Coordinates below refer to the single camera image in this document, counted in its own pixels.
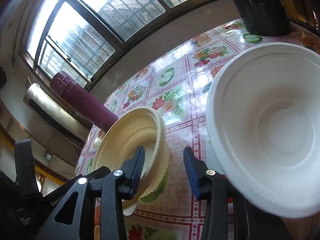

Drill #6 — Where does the white foam bowl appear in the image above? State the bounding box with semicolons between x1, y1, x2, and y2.
206;42;319;218

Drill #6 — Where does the black cylindrical container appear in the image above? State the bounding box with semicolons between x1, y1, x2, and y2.
233;0;291;36

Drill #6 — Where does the large barred window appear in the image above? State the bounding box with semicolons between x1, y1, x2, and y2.
18;0;219;90

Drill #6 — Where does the cream plastic bowl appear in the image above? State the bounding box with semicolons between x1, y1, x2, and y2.
92;107;169;216

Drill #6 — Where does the maroon thermos bottle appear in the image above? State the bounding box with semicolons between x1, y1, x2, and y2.
50;71;118;132

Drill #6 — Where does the standing air conditioner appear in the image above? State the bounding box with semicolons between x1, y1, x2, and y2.
23;83;89;148

